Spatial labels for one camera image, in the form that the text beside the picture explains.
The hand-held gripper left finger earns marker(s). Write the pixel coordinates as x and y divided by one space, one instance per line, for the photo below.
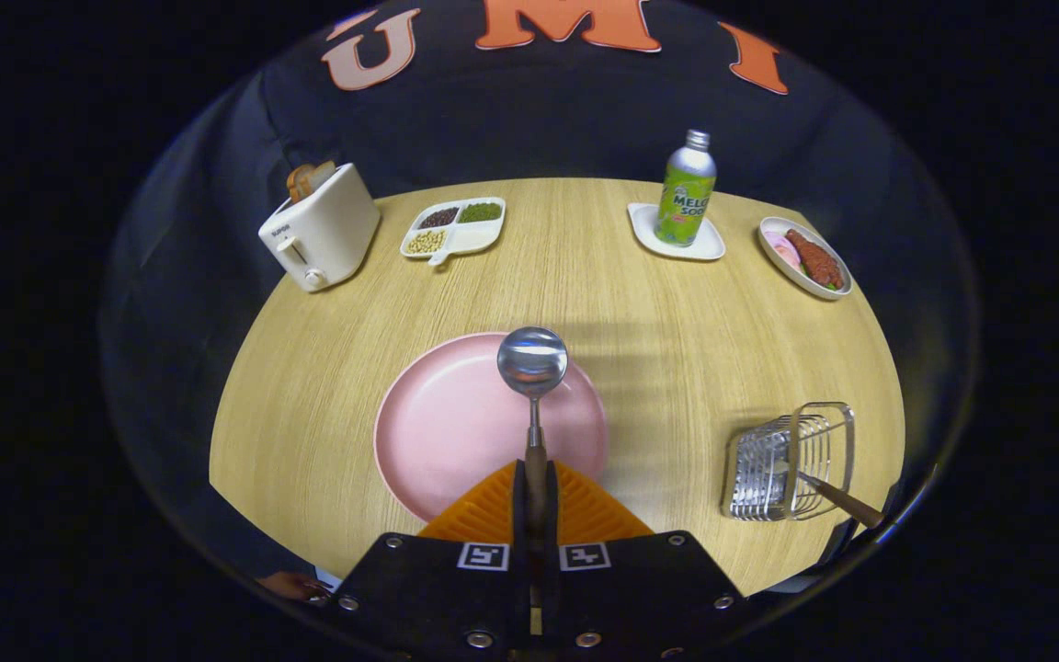
438 588

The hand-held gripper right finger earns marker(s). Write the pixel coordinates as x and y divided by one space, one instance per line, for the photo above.
640 588

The pink round plate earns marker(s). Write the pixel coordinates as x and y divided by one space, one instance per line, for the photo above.
447 423

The square metal drainer basket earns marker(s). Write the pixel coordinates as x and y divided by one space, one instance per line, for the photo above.
759 469

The pile of yellow beans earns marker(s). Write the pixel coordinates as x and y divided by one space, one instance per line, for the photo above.
426 242

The white divided dish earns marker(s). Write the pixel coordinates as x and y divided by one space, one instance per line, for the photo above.
470 241

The white oval plate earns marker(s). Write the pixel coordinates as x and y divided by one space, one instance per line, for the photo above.
782 268

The white square coaster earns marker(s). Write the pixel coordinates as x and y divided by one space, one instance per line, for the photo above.
644 225

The pink ham slices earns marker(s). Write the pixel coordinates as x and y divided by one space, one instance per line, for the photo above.
782 250

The pile of dark beans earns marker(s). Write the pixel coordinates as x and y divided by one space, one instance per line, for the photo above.
439 218

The brown meat piece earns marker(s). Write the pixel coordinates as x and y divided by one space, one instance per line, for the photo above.
816 259

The cream toaster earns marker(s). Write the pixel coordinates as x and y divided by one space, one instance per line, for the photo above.
327 230

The pile of green beans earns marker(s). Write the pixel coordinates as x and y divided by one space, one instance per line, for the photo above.
480 212

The green soda bottle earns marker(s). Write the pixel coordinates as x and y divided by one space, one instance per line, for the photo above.
686 198

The toast slice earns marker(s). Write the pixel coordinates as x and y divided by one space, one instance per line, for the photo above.
307 179

